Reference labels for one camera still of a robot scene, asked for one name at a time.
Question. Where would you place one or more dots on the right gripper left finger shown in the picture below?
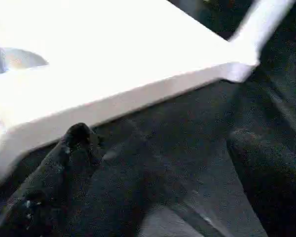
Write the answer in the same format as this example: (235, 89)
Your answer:
(51, 187)

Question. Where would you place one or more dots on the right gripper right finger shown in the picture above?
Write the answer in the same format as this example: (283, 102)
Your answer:
(271, 187)

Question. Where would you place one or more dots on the white plastic table top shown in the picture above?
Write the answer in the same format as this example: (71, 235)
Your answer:
(101, 61)

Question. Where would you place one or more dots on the white plastic table leg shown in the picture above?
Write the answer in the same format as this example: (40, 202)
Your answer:
(261, 27)

